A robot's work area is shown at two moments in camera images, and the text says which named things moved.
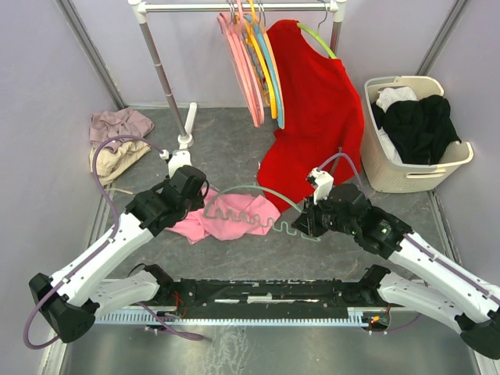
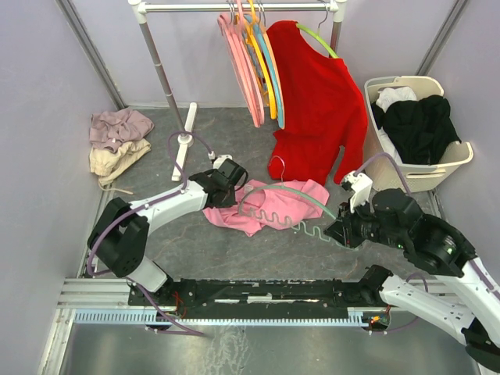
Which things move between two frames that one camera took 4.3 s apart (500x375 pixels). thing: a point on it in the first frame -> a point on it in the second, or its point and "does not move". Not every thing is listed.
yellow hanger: [263, 58] does not move
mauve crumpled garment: [107, 123] does not move
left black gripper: [198, 202] -> [230, 201]
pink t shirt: [227, 216] -> [255, 204]
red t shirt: [323, 116] does not move
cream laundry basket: [387, 176] does not move
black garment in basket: [422, 130] does not move
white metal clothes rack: [141, 7] does not move
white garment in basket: [387, 97] does not move
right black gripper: [307, 222] -> [341, 230]
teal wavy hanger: [208, 214] -> [281, 186]
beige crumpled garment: [109, 163] does not move
